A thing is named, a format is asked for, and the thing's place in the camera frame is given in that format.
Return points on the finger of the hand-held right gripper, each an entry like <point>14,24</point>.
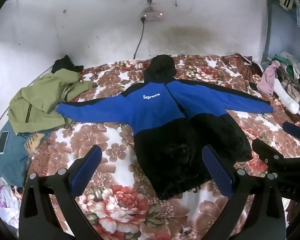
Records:
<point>296,130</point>
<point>266,151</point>

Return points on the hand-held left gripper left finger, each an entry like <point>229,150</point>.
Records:
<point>88,166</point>

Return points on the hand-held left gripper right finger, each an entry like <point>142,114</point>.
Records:
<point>216,170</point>

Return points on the blue and black jacket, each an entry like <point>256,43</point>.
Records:
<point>152,110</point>

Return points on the white sock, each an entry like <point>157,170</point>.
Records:
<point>286,97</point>

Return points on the floral blanket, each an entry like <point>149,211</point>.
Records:
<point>110,135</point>

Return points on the pink cloth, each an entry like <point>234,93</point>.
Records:
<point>268,80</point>

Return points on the green white plastic bag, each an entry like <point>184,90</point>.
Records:
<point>287,60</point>

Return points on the teal printed cloth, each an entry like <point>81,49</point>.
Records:
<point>10,166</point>

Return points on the green jacket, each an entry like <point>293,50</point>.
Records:
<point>40,97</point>

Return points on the smartphone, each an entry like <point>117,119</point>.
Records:
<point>2,142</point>

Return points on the white floral cloth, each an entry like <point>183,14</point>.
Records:
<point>5,205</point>

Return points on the black cloth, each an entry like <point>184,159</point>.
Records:
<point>65,65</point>

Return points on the white power strip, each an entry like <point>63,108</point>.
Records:
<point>152,16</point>

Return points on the blue metal bed post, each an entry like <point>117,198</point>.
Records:
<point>268,30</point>

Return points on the wall socket with plug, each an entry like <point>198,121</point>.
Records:
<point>150,2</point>

